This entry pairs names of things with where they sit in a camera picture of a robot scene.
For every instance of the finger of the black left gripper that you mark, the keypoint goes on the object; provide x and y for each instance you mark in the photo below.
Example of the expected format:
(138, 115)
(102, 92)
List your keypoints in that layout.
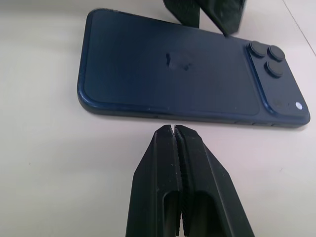
(185, 11)
(227, 14)

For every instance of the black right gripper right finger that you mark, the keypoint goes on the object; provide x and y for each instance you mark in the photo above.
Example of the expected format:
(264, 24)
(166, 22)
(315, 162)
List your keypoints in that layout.
(209, 197)

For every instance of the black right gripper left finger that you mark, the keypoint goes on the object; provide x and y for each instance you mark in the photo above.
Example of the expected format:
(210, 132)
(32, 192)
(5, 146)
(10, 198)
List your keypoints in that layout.
(153, 187)

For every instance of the dark blue smartphone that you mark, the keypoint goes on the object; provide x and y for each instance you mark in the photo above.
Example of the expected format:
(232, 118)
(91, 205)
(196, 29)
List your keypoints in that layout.
(148, 81)

